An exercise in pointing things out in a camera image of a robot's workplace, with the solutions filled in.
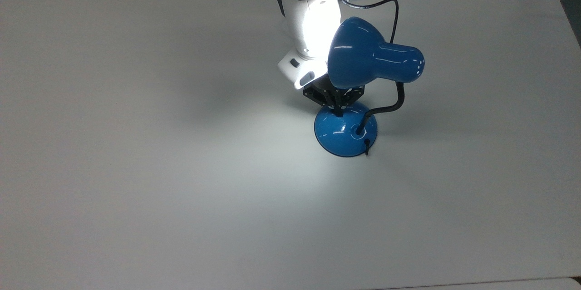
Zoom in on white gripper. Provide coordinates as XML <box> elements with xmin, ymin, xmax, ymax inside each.
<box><xmin>278</xmin><ymin>52</ymin><xmax>366</xmax><ymax>116</ymax></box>

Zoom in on black lamp power cable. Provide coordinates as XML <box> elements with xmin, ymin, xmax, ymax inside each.
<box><xmin>336</xmin><ymin>0</ymin><xmax>401</xmax><ymax>157</ymax></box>

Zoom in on blue gooseneck desk lamp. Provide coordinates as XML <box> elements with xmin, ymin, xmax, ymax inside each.
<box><xmin>314</xmin><ymin>17</ymin><xmax>426</xmax><ymax>158</ymax></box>

